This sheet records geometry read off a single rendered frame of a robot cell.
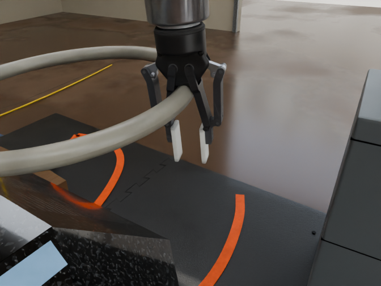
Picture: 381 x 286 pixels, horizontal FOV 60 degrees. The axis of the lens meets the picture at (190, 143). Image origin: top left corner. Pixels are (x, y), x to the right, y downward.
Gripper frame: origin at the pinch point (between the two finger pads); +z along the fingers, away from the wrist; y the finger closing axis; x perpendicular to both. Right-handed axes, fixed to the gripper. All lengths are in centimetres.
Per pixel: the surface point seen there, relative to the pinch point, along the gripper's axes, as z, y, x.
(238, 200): 84, 1, -81
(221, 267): 83, 3, -38
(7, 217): -0.3, 20.3, 21.9
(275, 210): 86, -17, -78
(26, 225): -0.1, 16.8, 22.7
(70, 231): 3.0, 12.7, 20.2
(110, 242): 9.9, 10.4, 15.6
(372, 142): 12.8, -36.5, -25.1
